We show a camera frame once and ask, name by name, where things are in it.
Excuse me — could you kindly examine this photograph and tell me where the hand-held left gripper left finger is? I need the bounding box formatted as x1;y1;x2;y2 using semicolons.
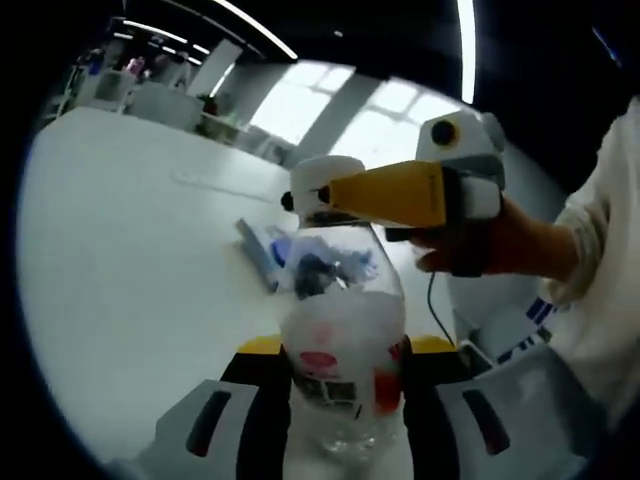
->
137;335;294;480

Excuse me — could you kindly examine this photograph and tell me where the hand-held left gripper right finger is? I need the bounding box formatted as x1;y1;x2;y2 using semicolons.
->
399;335;566;480

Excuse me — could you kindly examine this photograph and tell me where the clear plastic bottle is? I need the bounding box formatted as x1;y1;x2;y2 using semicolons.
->
277;155;407;480

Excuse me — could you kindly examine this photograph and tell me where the clear packet with blue pad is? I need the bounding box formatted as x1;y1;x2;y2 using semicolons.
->
233;217;301;296

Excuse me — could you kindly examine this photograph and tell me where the person's right hand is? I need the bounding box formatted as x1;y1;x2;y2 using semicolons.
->
412;192;570;280

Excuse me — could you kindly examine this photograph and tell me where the ceiling light strip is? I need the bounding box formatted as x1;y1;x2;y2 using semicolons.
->
456;0;477;105

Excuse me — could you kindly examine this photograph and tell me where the person's white printed top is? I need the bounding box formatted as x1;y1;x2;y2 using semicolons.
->
494;289;640;436

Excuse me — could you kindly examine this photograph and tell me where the white table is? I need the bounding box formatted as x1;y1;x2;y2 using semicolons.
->
17;107;501;466

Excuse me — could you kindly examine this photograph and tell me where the white office partition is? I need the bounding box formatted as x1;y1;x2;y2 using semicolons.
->
130;82;201;132

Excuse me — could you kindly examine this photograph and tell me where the black cable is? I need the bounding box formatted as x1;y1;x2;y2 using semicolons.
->
425;272;458;350

